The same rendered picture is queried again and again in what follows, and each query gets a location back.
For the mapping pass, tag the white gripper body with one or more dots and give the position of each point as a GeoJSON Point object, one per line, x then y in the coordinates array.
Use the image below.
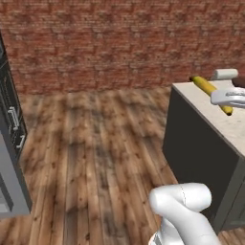
{"type": "Point", "coordinates": [220, 98]}

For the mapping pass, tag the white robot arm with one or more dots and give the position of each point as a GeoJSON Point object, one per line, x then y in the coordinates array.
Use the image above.
{"type": "Point", "coordinates": [182, 207]}

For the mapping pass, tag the yellow banana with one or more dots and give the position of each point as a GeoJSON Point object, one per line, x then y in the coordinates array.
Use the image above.
{"type": "Point", "coordinates": [204, 84]}

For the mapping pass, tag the dark dining table pale top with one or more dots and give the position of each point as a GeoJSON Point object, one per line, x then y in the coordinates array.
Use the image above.
{"type": "Point", "coordinates": [194, 143]}

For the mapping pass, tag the grey fridge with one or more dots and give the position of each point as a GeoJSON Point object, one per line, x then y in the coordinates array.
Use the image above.
{"type": "Point", "coordinates": [12, 185]}

